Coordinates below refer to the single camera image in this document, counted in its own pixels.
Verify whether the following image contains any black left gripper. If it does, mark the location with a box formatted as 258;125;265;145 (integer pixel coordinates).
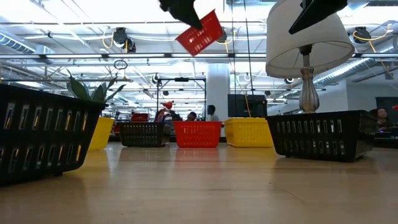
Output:
158;0;203;30

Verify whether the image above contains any red plastic slotted basket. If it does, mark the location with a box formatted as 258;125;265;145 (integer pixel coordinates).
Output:
173;121;223;148
175;9;224;57

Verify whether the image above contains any black plastic slotted basket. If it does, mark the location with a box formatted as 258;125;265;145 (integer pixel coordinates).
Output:
0;83;107;187
118;121;172;148
266;110;377;163

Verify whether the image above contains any yellow plastic slotted basket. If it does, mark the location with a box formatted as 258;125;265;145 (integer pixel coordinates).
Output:
88;116;115;152
224;117;275;148

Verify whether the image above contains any table lamp with white shade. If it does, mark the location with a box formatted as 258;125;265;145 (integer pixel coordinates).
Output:
266;0;356;114

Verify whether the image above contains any white pillar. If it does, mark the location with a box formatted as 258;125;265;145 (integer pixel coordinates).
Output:
206;63;231;123

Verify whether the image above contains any black monitor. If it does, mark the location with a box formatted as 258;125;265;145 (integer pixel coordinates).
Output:
228;94;268;119

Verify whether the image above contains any red box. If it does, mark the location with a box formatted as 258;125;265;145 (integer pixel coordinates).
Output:
130;113;150;123

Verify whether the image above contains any green plant in white pot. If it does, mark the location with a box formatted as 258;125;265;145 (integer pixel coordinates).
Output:
65;68;127;104

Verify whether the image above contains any silver air duct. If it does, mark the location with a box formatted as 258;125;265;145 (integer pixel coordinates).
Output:
0;32;55;55
312;37;398;86

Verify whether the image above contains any black background frame rig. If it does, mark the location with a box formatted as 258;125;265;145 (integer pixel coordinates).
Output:
156;77;208;123

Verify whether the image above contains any black hanging cable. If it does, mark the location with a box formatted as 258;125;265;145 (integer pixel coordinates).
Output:
243;0;254;96

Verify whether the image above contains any hanging cable ring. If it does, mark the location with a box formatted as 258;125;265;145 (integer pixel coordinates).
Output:
113;59;129;71

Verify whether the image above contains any yellow hanging cord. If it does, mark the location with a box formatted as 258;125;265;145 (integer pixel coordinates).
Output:
243;93;252;118

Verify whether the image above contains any black aluminium table frame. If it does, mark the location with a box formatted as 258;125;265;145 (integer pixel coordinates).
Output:
105;135;398;149

